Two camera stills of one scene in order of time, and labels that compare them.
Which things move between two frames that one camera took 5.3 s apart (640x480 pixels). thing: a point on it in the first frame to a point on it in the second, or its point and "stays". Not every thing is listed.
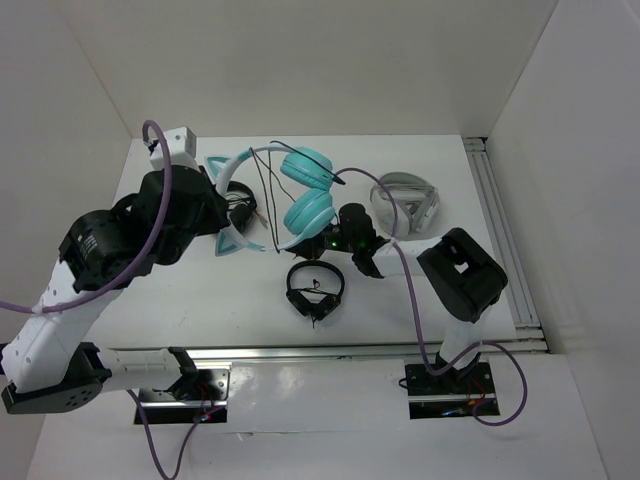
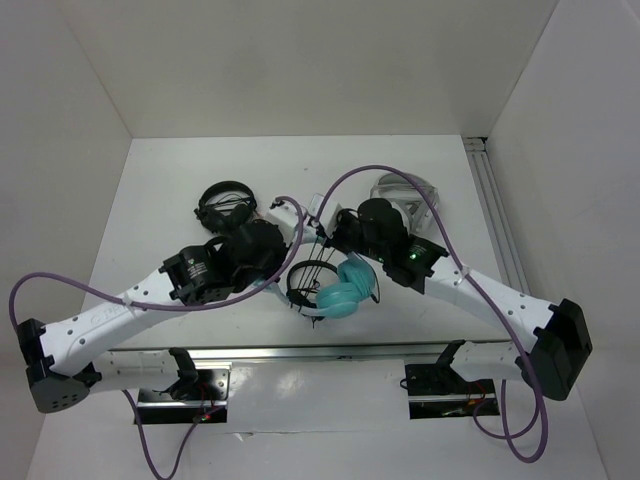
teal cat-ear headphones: x=309 y=210 to x=355 y=279
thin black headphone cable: x=271 y=167 to x=316 y=266
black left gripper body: x=207 y=222 to x=242 y=283
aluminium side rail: x=529 y=337 stays
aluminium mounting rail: x=164 y=358 stays
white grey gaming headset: x=416 y=204 stays
